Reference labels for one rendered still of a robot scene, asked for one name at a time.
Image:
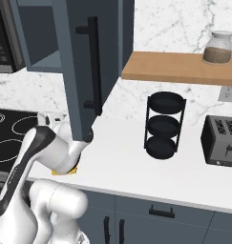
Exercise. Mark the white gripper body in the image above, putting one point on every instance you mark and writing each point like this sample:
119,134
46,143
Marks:
41,118

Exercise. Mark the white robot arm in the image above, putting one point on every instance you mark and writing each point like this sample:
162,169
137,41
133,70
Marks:
60,203

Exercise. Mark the grey-blue open cabinet door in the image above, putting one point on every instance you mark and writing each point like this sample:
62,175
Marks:
76,79

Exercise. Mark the yellow boxed food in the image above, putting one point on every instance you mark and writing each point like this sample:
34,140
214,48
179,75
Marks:
73,171

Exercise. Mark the black hob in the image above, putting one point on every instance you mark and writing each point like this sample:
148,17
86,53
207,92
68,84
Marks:
7,136

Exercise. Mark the black microwave oven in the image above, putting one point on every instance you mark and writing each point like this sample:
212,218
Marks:
4,35

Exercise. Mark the grey-blue base cupboard door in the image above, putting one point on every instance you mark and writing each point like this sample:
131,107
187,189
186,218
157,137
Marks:
95,219
165,233

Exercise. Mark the grey-blue drawer front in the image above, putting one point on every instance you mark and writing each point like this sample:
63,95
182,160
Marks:
190,214

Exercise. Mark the grey black toaster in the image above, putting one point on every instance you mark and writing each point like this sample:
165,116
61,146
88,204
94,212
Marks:
221,143

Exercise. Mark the glass jar with brown contents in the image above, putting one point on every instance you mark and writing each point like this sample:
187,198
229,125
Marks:
218,49

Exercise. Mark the grey-blue wall cabinet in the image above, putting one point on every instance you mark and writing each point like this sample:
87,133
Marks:
37,38

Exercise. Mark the wooden wall shelf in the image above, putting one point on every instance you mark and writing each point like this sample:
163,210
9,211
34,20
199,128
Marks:
178,67

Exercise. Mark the white wall socket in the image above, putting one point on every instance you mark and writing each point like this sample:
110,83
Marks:
227,93

